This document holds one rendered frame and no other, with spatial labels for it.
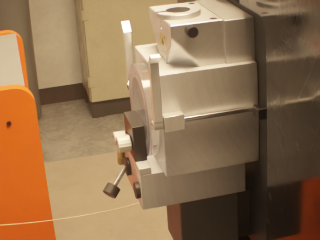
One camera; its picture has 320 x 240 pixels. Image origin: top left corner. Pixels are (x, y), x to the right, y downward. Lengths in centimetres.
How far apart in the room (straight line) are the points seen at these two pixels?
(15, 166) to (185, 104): 46
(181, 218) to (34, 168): 40
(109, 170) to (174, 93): 109
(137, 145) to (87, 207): 89
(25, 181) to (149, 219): 48
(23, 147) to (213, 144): 44
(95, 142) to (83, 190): 205
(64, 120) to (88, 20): 60
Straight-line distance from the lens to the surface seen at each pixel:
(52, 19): 412
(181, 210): 68
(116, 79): 387
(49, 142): 370
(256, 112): 62
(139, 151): 65
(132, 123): 65
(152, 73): 59
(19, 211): 106
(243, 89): 63
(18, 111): 100
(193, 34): 59
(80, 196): 158
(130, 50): 70
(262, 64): 61
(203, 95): 62
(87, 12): 375
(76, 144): 364
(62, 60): 419
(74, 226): 147
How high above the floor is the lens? 144
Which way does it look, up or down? 22 degrees down
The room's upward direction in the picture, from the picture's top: 4 degrees counter-clockwise
